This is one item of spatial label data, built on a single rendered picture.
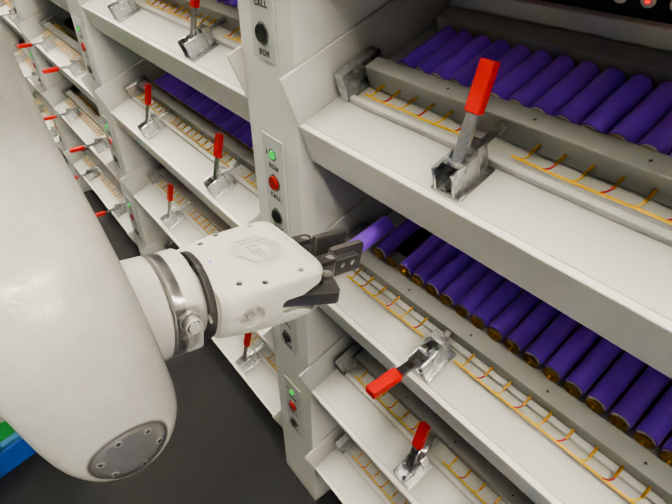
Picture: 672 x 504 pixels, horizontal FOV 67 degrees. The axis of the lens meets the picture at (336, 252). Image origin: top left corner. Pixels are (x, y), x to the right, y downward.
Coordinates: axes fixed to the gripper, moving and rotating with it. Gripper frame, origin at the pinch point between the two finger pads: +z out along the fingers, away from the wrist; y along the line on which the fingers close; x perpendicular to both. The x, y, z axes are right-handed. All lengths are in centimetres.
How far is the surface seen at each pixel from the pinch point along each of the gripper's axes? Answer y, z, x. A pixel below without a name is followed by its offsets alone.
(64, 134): 147, 9, 38
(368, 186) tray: -2.6, 0.2, -8.2
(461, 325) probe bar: -12.1, 6.4, 3.4
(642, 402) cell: -27.3, 10.0, 1.9
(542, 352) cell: -19.1, 9.0, 2.5
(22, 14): 147, 3, 2
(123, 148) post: 77, 5, 17
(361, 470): 0.1, 13.0, 45.0
